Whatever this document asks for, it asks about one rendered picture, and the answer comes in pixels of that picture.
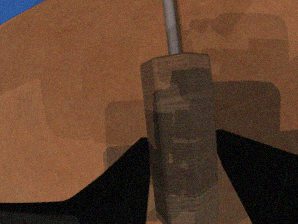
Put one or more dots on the brown handled tool with grey metal shaft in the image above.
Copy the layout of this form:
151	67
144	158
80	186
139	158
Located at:
182	136

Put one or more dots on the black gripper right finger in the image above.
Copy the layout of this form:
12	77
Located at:
265	178

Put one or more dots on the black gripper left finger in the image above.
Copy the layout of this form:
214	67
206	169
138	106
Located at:
118	196

